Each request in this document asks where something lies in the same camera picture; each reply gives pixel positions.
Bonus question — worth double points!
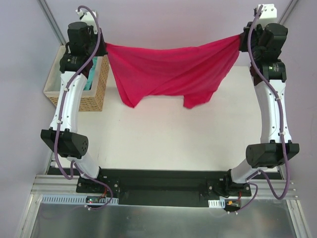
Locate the wicker basket with liner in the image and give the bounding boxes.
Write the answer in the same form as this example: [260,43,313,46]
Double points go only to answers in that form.
[44,46,109,112]

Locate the pink t shirt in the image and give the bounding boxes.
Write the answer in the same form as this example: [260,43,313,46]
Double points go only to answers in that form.
[106,35,240,109]

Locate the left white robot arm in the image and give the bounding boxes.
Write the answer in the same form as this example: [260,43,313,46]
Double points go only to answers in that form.
[41,22,106,193]

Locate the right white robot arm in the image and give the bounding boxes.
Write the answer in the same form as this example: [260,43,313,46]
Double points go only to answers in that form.
[221,21,300,200]

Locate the teal t shirt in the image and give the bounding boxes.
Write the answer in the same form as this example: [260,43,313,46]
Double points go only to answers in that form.
[84,57,98,91]

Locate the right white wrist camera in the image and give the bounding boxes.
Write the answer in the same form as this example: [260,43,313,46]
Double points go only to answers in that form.
[254,4,277,28]

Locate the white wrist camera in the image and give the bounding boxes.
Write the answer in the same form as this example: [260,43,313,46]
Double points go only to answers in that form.
[254,4,277,28]
[76,9,98,34]

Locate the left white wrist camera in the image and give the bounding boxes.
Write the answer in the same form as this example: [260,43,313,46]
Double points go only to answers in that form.
[76,9,98,34]

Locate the right aluminium frame post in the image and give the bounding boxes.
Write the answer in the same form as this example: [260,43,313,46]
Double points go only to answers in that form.
[249,0,300,75]

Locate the aluminium frame post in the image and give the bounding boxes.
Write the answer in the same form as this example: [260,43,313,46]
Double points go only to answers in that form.
[37,0,66,45]
[249,0,300,75]

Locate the left aluminium frame post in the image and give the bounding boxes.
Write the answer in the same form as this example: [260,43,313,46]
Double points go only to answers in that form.
[37,0,66,45]

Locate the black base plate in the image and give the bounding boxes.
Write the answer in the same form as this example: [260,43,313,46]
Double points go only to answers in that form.
[47,167,284,206]

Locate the front aluminium rail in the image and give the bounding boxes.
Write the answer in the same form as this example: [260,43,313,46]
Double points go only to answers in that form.
[31,175,300,200]

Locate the left white cable duct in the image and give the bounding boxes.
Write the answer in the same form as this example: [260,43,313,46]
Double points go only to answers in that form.
[42,195,119,206]

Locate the white cable duct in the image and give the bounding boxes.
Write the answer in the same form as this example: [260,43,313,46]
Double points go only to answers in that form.
[42,195,119,206]
[208,199,225,209]

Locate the right white cable duct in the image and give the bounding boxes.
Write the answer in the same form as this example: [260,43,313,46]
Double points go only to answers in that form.
[208,199,225,209]

